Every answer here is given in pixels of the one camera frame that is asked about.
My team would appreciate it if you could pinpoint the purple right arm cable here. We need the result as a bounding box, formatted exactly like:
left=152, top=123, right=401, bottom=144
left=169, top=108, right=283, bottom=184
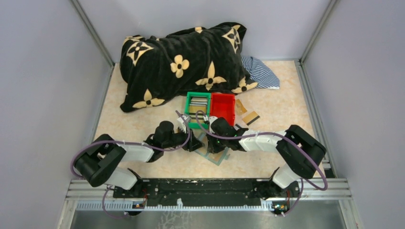
left=194, top=110, right=329, bottom=217

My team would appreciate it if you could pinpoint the stack of cards in bin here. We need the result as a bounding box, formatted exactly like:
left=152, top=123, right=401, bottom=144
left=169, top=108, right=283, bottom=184
left=189, top=97, right=208, bottom=123

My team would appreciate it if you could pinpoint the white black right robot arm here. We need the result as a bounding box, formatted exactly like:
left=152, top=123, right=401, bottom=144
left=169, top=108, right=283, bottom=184
left=207, top=116, right=327, bottom=197

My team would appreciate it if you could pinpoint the mint green card holder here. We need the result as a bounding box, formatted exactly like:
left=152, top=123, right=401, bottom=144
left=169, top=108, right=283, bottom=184
left=194, top=133, right=230, bottom=166

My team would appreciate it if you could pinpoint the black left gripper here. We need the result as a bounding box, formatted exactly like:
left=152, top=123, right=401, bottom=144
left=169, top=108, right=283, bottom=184
left=163, top=124, right=205, bottom=152

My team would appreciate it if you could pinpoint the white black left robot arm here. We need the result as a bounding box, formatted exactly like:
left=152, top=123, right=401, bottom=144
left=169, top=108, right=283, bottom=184
left=71, top=121, right=204, bottom=198

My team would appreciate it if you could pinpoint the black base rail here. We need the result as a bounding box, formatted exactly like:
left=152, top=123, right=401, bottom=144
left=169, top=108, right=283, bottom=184
left=113, top=178, right=300, bottom=207

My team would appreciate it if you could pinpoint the blue white striped cloth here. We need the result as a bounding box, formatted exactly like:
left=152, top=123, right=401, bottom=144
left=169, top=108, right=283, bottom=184
left=241, top=56, right=281, bottom=90

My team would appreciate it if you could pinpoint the green plastic bin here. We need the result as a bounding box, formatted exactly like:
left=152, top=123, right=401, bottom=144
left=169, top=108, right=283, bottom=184
left=185, top=92, right=211, bottom=129

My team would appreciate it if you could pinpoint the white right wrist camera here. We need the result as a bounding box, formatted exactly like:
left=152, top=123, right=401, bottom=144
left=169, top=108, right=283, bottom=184
left=203, top=115, right=218, bottom=132

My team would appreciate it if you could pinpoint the red plastic bin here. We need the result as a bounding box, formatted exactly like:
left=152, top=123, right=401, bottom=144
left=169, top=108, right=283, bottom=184
left=209, top=93, right=235, bottom=126

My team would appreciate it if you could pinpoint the black floral blanket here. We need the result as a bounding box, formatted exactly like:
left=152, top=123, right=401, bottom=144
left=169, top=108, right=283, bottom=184
left=119, top=22, right=258, bottom=113

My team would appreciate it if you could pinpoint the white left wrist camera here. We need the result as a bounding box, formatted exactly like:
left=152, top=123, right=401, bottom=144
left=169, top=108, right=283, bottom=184
left=177, top=114, right=191, bottom=129

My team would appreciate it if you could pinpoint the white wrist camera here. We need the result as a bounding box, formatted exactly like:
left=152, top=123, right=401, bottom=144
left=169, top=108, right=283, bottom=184
left=177, top=114, right=191, bottom=129
left=203, top=115, right=218, bottom=132

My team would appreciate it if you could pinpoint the gold patterned card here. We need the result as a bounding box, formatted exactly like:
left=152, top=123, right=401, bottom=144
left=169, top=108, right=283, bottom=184
left=235, top=99, right=247, bottom=116

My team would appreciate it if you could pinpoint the gold card with stripe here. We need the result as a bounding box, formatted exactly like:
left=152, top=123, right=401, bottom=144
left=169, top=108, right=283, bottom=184
left=242, top=111, right=260, bottom=125

